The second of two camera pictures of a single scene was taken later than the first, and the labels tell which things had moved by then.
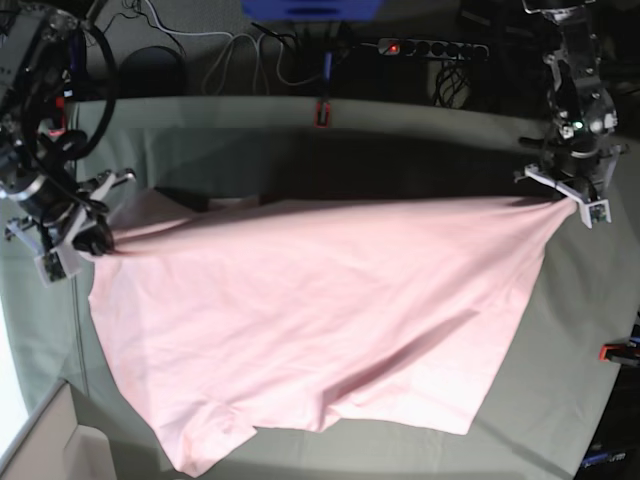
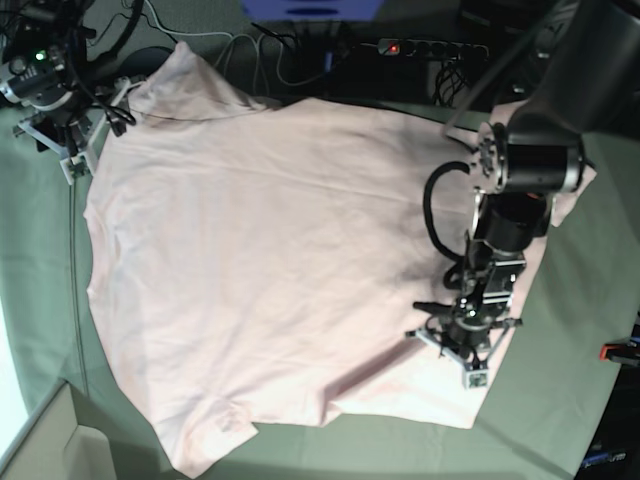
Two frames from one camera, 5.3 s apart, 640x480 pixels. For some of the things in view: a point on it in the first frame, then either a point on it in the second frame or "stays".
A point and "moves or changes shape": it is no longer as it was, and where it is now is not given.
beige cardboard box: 52,445 stays
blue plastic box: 312,10 stays
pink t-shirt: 313,313 moves or changes shape
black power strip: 433,49 stays
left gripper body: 59,234 → 70,129
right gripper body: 583,187 → 468,329
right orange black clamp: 624,353 stays
